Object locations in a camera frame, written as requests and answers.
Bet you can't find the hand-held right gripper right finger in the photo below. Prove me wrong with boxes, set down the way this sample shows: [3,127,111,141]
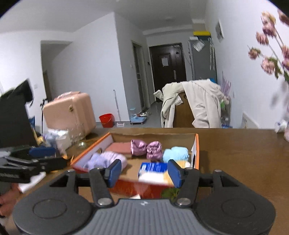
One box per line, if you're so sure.
[167,159,238,207]

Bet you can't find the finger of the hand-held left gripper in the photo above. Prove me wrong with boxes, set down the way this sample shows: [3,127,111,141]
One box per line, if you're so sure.
[0,157,68,184]
[9,146,57,159]

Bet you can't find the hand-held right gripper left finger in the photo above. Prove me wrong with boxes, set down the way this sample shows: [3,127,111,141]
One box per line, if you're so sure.
[50,159,122,207]

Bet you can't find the yellow fluffy cloth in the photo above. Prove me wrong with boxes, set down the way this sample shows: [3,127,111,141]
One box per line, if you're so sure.
[163,160,191,186]

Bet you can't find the pale pink fluffy cloth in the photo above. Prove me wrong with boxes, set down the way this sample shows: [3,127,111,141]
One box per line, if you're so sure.
[99,151,128,170]

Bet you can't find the light blue fluffy cloth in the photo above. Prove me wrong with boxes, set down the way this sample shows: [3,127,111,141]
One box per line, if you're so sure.
[163,146,190,163]

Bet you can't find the blue tissue pack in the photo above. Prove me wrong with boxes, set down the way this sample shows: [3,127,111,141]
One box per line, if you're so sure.
[138,161,169,176]

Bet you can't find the lavender fluffy cloth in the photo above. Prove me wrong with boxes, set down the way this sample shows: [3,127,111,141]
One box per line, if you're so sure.
[83,154,102,171]

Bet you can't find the white fluffy cloth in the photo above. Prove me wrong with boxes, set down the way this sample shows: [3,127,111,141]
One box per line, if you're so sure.
[138,173,168,185]

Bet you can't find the shiny pink scrunchie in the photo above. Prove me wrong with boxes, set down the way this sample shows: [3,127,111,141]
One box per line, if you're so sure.
[146,141,163,161]
[130,139,148,156]

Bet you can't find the orange cardboard box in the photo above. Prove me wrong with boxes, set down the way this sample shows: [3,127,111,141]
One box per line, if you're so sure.
[70,132,199,199]

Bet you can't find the person's left hand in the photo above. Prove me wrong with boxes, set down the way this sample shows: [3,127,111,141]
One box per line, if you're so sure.
[0,183,20,219]

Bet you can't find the green leafy object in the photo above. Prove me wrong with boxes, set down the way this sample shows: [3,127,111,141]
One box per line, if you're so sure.
[161,187,181,200]

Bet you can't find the white plastic bag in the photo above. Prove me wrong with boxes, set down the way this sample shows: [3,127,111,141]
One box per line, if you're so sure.
[43,129,73,156]

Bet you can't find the black stand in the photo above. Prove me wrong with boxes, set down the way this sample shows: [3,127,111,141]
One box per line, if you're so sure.
[40,98,48,136]

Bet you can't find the pink suitcase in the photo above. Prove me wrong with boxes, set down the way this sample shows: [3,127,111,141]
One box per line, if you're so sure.
[42,91,97,140]

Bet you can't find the red bucket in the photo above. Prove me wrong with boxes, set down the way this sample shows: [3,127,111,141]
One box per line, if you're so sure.
[99,113,115,129]

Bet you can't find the blue tray with bottles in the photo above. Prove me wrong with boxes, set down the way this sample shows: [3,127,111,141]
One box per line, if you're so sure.
[130,108,151,124]

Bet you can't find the wooden chair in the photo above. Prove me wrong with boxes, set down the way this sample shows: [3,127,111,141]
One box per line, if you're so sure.
[173,91,196,128]

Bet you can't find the white mop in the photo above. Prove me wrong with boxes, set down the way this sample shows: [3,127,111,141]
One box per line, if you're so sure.
[113,89,126,127]

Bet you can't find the beige coat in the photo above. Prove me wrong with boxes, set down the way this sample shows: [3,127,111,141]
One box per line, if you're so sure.
[154,80,227,129]

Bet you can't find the small storage rack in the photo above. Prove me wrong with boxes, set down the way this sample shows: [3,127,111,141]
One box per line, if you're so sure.
[220,95,233,129]

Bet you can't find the white flat panel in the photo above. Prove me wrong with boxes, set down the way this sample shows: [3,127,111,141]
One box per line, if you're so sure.
[241,112,264,129]

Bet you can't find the dark entrance door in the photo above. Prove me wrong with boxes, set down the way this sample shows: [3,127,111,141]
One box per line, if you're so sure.
[149,43,188,103]

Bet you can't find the grey interior door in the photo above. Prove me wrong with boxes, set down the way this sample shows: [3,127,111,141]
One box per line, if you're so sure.
[132,41,146,109]

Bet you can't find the grey refrigerator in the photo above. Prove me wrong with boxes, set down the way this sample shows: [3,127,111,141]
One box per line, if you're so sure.
[188,37,217,83]

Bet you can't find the white crumpled paper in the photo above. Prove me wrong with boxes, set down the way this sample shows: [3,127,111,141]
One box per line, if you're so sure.
[274,120,288,134]

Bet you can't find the clear plastic bag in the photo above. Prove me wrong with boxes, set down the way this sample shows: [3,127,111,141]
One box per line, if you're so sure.
[193,39,206,52]

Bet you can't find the dried pink flower bouquet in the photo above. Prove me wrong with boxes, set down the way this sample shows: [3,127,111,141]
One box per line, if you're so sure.
[247,9,289,109]

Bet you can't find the purple wall decoration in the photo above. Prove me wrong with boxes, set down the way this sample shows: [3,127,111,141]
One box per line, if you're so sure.
[222,71,232,94]

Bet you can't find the hanging white cords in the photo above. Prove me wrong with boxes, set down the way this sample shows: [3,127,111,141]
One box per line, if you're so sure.
[208,37,215,71]

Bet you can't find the white wall electrical box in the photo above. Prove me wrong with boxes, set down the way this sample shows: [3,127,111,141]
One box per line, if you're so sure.
[215,20,225,43]

